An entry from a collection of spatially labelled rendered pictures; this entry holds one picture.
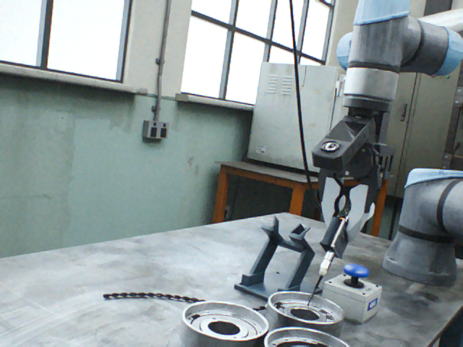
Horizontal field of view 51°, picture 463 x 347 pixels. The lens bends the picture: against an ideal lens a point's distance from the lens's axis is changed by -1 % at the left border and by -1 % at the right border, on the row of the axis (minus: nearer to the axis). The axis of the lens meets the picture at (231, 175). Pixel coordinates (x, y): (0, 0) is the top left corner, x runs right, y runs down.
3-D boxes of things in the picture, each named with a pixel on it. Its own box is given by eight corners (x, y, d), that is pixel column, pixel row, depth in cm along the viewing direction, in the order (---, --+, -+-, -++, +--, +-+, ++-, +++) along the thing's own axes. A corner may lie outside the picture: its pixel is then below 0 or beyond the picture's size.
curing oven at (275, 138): (331, 181, 277) (350, 66, 269) (245, 163, 312) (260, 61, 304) (370, 178, 327) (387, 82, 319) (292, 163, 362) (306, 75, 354)
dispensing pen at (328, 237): (294, 294, 69) (341, 196, 74) (304, 305, 72) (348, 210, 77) (307, 299, 67) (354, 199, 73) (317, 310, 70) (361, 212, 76)
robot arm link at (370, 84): (387, 69, 67) (334, 66, 72) (381, 102, 67) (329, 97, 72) (406, 76, 73) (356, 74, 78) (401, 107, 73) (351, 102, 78)
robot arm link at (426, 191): (424, 222, 112) (435, 164, 110) (475, 238, 100) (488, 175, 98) (386, 221, 106) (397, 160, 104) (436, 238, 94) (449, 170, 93)
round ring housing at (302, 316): (351, 337, 68) (357, 309, 67) (318, 362, 59) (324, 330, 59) (287, 311, 74) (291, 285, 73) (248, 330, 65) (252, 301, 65)
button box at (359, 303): (362, 325, 72) (367, 294, 72) (319, 309, 76) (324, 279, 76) (380, 311, 79) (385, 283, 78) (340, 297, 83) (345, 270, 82)
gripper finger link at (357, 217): (378, 241, 75) (383, 182, 75) (362, 246, 71) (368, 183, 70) (359, 238, 77) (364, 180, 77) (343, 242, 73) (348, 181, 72)
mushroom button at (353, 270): (358, 303, 74) (364, 272, 73) (334, 295, 76) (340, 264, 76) (367, 297, 77) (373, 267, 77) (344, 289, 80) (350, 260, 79)
